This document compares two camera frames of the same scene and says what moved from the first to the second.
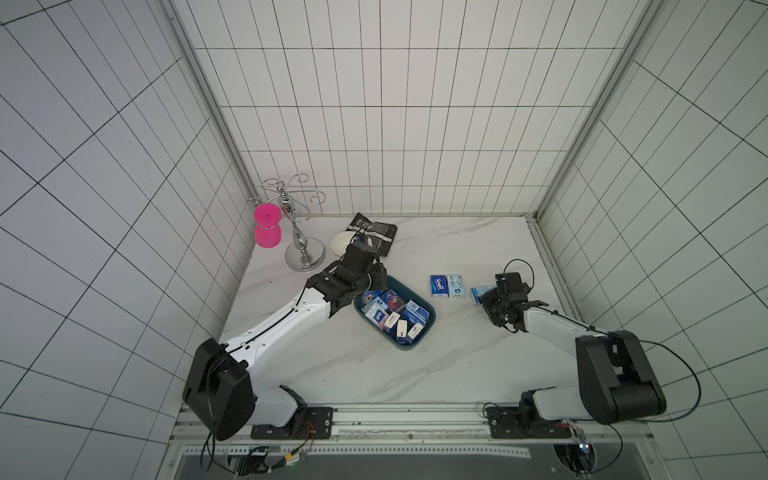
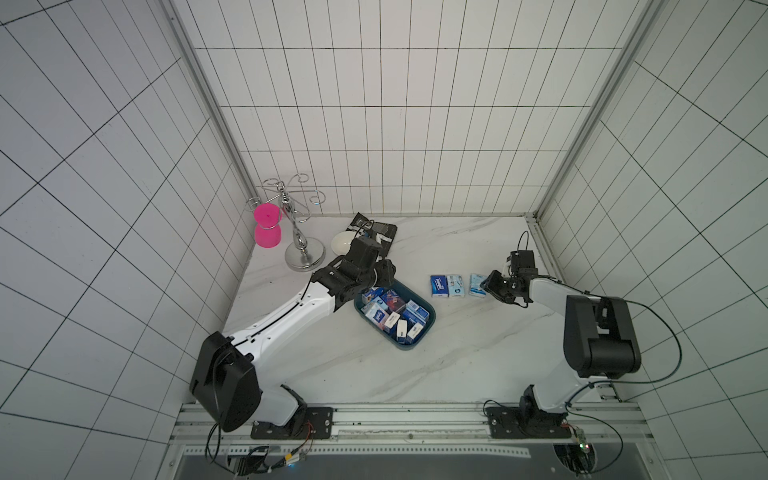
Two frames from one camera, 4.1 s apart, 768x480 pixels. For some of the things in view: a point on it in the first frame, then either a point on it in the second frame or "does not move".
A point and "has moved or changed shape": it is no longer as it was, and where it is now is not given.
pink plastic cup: [268, 230] does not move
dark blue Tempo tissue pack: [439, 285] does not move
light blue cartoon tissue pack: [476, 292] has moved or changed shape
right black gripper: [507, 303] -> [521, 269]
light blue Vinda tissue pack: [456, 286] does not move
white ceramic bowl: [340, 242] does not move
